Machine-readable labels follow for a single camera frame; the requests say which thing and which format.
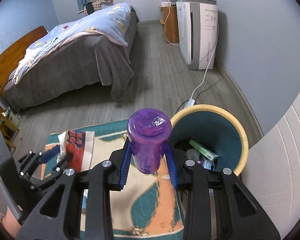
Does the red white paper packet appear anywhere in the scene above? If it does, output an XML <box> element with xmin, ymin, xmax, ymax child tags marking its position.
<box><xmin>57</xmin><ymin>130</ymin><xmax>95</xmax><ymax>172</ymax></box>

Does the white green medicine box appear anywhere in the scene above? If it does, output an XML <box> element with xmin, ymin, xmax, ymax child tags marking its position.
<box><xmin>189</xmin><ymin>140</ymin><xmax>218</xmax><ymax>161</ymax></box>

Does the purple plastic bottle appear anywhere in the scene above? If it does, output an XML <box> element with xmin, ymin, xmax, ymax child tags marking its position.
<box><xmin>127</xmin><ymin>108</ymin><xmax>172</xmax><ymax>174</ymax></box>

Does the light blue face mask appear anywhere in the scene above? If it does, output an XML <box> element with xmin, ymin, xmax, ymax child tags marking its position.
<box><xmin>202</xmin><ymin>159</ymin><xmax>215</xmax><ymax>171</ymax></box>

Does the yellow teal trash bin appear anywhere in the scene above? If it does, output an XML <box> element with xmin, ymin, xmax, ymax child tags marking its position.
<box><xmin>170</xmin><ymin>105</ymin><xmax>249</xmax><ymax>176</ymax></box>

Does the small green waste bucket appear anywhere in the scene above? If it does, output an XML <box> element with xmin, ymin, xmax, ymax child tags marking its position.
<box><xmin>4</xmin><ymin>107</ymin><xmax>20</xmax><ymax>127</ymax></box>

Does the clear plastic wrapper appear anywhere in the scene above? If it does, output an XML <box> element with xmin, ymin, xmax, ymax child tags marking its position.
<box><xmin>186</xmin><ymin>148</ymin><xmax>202</xmax><ymax>163</ymax></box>

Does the wooden headboard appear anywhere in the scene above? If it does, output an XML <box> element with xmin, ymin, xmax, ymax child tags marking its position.
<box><xmin>0</xmin><ymin>25</ymin><xmax>47</xmax><ymax>98</ymax></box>

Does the white power strip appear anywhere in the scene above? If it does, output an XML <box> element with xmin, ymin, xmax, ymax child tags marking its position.
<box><xmin>184</xmin><ymin>98</ymin><xmax>196</xmax><ymax>108</ymax></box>

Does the bed with grey cover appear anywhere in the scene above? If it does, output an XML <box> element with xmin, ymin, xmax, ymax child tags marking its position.
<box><xmin>4</xmin><ymin>9</ymin><xmax>139</xmax><ymax>111</ymax></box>

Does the light blue floral quilt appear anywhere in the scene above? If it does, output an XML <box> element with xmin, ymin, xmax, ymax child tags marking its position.
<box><xmin>11</xmin><ymin>3</ymin><xmax>134</xmax><ymax>85</ymax></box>

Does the wooden side cabinet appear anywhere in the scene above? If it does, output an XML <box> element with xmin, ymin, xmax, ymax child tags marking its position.
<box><xmin>159</xmin><ymin>5</ymin><xmax>179</xmax><ymax>45</ymax></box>

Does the white air purifier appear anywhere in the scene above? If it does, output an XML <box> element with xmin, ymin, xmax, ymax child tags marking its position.
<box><xmin>176</xmin><ymin>0</ymin><xmax>218</xmax><ymax>70</ymax></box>

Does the white power cable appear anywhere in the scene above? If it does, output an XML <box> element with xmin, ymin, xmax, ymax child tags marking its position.
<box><xmin>189</xmin><ymin>24</ymin><xmax>220</xmax><ymax>102</ymax></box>

